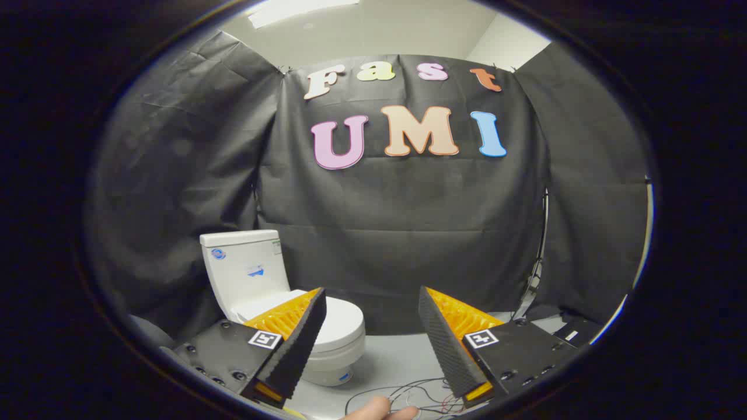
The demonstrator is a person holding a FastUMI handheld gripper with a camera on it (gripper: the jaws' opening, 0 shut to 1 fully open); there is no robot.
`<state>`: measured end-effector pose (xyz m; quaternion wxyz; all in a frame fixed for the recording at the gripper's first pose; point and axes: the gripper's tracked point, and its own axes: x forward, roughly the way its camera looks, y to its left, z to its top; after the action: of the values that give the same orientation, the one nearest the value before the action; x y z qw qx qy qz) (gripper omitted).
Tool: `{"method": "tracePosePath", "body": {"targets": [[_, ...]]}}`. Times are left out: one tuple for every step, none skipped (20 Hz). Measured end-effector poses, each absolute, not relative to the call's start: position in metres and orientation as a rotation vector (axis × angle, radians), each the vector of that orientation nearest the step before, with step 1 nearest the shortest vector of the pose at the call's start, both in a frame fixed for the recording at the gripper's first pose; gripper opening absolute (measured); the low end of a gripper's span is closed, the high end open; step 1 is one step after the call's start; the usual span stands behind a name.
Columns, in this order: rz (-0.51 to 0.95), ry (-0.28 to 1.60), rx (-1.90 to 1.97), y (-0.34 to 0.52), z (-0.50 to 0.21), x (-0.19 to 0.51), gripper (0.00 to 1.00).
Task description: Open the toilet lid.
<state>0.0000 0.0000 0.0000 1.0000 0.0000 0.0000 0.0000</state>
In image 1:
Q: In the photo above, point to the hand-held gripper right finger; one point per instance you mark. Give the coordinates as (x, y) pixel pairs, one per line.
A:
(443, 350)

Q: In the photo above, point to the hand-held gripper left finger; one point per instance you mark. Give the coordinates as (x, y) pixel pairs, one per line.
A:
(300, 344)

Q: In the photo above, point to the white toilet lid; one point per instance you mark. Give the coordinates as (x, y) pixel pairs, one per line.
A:
(341, 318)

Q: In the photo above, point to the white toilet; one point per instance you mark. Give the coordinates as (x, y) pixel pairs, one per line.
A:
(239, 274)

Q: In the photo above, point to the black backdrop cloth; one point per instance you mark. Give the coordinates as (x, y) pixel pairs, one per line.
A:
(408, 233)

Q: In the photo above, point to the black box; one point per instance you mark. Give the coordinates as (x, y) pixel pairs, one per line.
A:
(578, 331)

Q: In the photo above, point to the white metal pole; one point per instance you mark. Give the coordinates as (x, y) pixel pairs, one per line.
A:
(540, 251)

